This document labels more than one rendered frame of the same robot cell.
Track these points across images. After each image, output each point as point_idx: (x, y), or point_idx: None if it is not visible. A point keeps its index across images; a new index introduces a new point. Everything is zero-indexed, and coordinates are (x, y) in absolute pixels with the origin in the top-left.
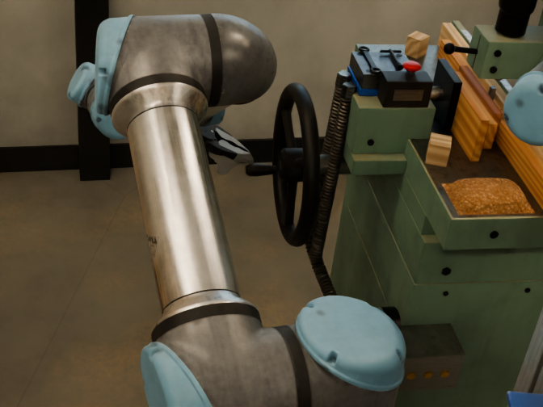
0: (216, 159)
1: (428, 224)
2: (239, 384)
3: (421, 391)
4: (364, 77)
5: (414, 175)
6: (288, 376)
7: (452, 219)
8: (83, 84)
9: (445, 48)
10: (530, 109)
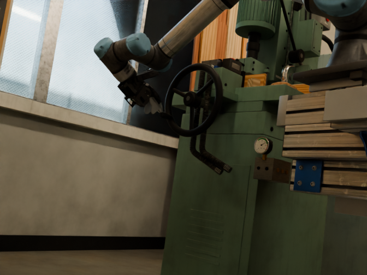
0: (152, 103)
1: (263, 105)
2: None
3: (265, 205)
4: (218, 60)
5: (247, 94)
6: None
7: (285, 84)
8: (110, 41)
9: (236, 59)
10: None
